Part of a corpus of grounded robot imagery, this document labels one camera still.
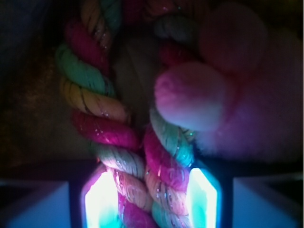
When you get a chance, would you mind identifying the brown paper bag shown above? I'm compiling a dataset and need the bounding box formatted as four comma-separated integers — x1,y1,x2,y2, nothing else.
0,0,304,168

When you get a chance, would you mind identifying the multicolored twisted rope toy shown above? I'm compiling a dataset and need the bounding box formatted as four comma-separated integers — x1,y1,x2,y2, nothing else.
55,0,203,228

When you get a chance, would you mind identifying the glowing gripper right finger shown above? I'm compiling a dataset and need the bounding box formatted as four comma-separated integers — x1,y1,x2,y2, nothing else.
187,160,232,228

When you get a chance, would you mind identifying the pink plush bunny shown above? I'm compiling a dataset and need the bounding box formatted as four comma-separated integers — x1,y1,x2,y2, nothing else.
154,1,304,162

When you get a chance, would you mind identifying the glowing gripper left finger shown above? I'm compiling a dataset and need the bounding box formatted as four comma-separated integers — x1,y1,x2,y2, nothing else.
70,163,121,228

